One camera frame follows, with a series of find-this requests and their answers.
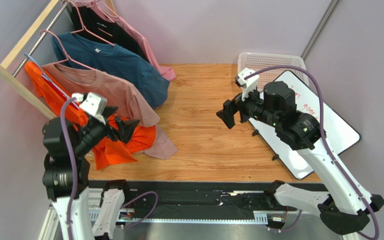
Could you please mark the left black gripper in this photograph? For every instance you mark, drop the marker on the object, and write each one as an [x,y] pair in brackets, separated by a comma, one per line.
[125,130]

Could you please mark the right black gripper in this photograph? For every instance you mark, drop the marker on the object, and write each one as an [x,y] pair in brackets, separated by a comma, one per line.
[237,109]

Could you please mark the orange t-shirt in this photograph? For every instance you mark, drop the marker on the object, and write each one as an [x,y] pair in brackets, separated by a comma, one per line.
[104,154]

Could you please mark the light blue wire hanger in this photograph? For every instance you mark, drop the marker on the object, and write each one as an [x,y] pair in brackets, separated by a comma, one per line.
[47,78]

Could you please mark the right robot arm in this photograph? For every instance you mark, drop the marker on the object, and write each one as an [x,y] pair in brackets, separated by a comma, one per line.
[345,207]

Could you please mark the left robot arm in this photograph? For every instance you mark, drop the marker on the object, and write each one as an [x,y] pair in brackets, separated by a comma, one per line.
[66,174]

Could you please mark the mauve pixel-print t-shirt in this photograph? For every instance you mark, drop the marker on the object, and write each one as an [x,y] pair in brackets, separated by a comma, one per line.
[149,138]

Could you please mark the pink t-shirt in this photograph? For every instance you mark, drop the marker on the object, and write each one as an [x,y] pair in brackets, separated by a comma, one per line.
[167,72]

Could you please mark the pink hanger on blue shirt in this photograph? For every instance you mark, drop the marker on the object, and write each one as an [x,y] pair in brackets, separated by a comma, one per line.
[65,53]

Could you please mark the blue t-shirt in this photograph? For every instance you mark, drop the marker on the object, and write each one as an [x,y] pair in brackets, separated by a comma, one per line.
[114,60]

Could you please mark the pink hanger on black shirt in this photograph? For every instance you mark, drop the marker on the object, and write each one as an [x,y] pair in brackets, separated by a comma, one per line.
[83,25]

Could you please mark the black t-shirt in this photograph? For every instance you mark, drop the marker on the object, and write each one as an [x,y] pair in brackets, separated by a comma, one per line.
[117,34]

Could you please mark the white plastic basket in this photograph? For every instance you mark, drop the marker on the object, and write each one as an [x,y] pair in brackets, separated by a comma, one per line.
[256,61]

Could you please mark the metal rack rod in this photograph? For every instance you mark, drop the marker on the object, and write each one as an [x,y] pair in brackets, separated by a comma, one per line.
[35,35]

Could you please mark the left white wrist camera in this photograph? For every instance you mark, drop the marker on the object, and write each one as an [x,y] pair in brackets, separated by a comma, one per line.
[92,103]

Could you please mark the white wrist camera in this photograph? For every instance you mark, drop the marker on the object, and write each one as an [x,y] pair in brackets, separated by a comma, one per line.
[92,103]
[246,83]

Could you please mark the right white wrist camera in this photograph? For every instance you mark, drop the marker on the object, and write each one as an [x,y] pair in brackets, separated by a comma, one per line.
[246,83]

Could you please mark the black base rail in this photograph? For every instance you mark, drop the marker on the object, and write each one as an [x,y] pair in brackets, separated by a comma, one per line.
[194,200]

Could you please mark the aluminium mounting frame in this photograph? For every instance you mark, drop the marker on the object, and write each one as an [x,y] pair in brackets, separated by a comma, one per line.
[264,226]

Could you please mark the wooden clothes rack frame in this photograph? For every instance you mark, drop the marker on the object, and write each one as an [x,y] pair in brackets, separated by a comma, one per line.
[43,55]

